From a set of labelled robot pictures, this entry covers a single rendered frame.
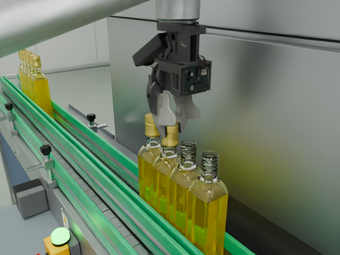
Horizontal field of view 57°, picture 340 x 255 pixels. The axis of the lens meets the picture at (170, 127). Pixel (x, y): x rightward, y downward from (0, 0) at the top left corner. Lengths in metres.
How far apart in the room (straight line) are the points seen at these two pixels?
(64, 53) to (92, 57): 0.58
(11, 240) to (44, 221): 0.10
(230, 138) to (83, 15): 0.46
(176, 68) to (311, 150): 0.26
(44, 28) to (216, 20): 0.45
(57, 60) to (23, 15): 6.33
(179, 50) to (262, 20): 0.16
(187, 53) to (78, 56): 6.23
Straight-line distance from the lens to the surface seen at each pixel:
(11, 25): 0.25
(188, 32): 0.51
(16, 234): 1.07
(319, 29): 0.54
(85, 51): 6.76
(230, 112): 0.65
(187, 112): 0.61
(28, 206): 1.09
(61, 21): 0.27
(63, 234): 0.86
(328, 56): 0.52
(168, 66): 0.53
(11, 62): 6.39
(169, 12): 0.52
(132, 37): 0.98
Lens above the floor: 1.40
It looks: 23 degrees down
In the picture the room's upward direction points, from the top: straight up
